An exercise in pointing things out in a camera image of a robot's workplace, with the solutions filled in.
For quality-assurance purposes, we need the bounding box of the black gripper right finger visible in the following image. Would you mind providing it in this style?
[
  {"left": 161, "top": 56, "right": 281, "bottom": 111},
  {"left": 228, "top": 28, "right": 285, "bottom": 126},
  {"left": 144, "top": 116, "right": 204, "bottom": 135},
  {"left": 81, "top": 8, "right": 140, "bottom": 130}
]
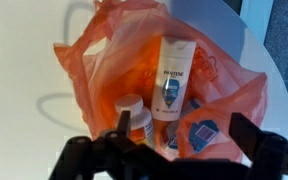
[{"left": 228, "top": 112, "right": 288, "bottom": 180}]

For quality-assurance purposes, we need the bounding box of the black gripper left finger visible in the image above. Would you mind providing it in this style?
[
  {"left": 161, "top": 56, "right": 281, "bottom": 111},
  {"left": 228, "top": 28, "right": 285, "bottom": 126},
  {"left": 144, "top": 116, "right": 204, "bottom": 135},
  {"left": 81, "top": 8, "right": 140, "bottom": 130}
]
[{"left": 48, "top": 110, "right": 158, "bottom": 180}]

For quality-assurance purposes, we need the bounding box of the white Pantene lotion bottle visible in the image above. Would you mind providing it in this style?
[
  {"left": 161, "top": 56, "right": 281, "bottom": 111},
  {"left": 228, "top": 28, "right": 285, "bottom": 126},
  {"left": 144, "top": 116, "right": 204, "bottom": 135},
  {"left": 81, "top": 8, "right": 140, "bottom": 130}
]
[{"left": 150, "top": 35, "right": 198, "bottom": 122}]

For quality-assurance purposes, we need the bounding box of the orange pill bottle white cap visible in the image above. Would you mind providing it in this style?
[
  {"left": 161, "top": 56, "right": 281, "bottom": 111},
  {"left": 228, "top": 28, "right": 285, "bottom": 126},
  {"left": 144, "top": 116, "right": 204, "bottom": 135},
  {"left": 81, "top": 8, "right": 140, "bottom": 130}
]
[{"left": 114, "top": 93, "right": 157, "bottom": 151}]

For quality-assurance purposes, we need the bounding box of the orange translucent plastic bag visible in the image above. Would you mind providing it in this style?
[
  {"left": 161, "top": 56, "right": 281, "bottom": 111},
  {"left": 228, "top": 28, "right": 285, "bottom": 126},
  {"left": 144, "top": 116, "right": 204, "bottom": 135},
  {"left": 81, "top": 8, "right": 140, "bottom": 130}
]
[{"left": 53, "top": 0, "right": 269, "bottom": 165}]

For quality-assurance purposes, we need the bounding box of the white blue labelled package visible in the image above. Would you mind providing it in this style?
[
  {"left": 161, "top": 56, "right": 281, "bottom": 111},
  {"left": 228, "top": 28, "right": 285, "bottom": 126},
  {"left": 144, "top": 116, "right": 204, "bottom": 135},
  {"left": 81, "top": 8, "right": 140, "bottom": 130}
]
[{"left": 160, "top": 98, "right": 222, "bottom": 158}]

